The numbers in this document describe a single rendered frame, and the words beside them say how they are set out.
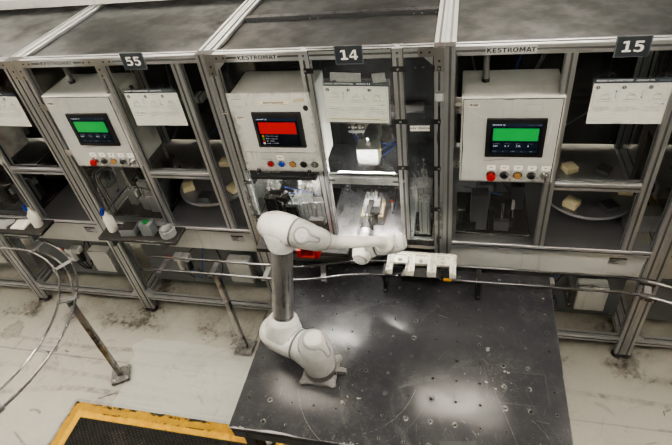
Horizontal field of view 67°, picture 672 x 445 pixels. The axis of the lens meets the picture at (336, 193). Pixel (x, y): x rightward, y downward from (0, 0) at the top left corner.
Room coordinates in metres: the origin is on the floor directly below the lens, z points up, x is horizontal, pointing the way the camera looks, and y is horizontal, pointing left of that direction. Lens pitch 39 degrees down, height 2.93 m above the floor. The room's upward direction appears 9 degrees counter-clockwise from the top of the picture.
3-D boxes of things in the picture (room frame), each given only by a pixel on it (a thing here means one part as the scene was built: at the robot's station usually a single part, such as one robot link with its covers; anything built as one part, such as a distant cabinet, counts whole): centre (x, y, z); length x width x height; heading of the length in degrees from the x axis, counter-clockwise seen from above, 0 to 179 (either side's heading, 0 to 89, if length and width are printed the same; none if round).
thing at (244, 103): (2.31, 0.22, 1.60); 0.42 x 0.29 x 0.46; 73
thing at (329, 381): (1.44, 0.19, 0.71); 0.22 x 0.18 x 0.06; 73
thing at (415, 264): (1.86, -0.39, 0.84); 0.36 x 0.14 x 0.10; 73
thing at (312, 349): (1.45, 0.22, 0.85); 0.18 x 0.16 x 0.22; 53
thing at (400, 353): (1.51, -0.21, 0.66); 1.50 x 1.06 x 0.04; 73
